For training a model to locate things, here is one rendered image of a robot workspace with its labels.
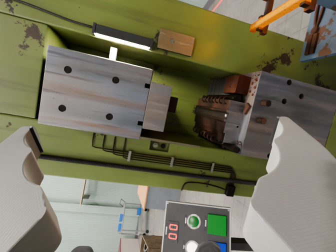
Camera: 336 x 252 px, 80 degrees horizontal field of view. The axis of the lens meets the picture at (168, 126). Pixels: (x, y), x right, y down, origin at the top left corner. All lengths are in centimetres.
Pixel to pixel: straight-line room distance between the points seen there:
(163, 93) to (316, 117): 74
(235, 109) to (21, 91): 95
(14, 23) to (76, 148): 58
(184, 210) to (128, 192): 792
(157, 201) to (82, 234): 557
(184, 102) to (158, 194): 318
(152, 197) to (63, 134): 347
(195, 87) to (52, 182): 808
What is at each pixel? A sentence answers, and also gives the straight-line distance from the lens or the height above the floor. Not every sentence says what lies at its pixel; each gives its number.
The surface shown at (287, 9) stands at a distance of 86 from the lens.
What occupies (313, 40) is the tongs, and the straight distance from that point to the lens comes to 111.
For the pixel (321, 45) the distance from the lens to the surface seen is 108.
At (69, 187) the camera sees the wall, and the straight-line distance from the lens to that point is 894.
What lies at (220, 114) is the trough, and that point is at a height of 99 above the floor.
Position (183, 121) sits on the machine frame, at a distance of 140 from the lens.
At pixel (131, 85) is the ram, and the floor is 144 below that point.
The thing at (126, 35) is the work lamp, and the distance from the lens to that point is 99.
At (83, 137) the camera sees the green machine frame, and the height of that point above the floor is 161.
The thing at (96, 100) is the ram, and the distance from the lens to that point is 86.
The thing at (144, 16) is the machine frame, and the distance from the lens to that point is 106.
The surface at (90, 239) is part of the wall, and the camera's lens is 960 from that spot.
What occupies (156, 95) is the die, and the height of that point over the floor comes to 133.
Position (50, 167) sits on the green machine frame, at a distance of 111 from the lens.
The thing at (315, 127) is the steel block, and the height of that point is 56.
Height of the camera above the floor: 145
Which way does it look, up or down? 13 degrees down
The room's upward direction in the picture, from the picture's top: 80 degrees counter-clockwise
